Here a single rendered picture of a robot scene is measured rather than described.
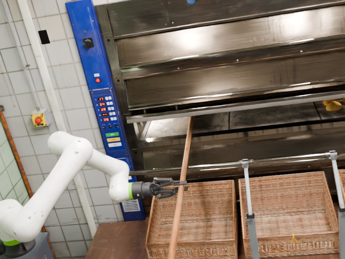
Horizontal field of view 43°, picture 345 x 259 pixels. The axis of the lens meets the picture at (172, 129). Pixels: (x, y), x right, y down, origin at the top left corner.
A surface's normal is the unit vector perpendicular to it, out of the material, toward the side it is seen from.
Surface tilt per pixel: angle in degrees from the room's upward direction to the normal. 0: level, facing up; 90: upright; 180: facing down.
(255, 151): 70
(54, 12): 90
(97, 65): 90
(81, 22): 90
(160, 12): 92
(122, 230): 0
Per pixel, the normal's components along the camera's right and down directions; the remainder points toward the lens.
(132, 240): -0.18, -0.89
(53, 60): -0.12, 0.43
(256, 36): -0.17, 0.10
